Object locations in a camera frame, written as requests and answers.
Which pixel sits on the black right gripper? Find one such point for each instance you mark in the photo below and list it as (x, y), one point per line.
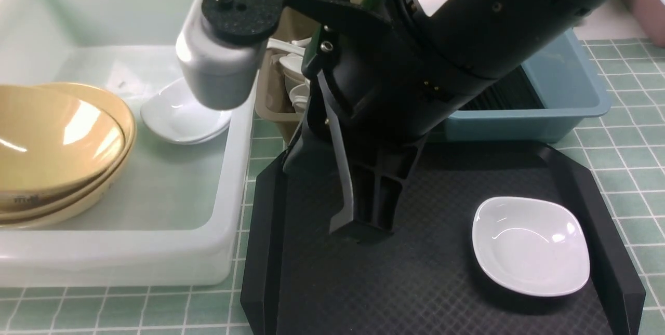
(388, 71)

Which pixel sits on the white square sauce dish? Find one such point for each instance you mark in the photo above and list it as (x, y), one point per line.
(532, 247)

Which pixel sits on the yellow noodle bowl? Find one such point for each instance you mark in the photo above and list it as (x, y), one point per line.
(52, 142)

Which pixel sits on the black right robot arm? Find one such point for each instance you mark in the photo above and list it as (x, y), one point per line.
(515, 31)

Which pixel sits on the lower stacked yellow bowl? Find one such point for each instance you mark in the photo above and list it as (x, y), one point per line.
(98, 200)

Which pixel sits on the stacked yellow bowl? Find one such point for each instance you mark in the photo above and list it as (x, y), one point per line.
(98, 200)
(109, 103)

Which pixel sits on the upper stacked yellow bowl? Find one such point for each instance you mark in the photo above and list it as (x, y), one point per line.
(109, 103)

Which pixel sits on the brown plastic spoon bin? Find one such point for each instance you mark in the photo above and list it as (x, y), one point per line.
(272, 101)

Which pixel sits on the black plastic serving tray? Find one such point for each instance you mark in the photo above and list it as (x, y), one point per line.
(423, 279)

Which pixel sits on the pile of white spoons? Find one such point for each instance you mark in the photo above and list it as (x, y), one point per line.
(297, 86)

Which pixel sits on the bundle of black chopsticks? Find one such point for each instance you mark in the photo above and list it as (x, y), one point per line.
(513, 92)

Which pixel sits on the large white plastic tub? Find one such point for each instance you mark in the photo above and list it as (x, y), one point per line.
(170, 217)

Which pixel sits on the white sauce dish in tub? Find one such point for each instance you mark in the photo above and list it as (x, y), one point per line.
(176, 116)

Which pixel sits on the blue plastic chopstick bin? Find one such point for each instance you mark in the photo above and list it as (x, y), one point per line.
(567, 84)

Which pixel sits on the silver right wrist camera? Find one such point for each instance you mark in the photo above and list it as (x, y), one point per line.
(221, 46)

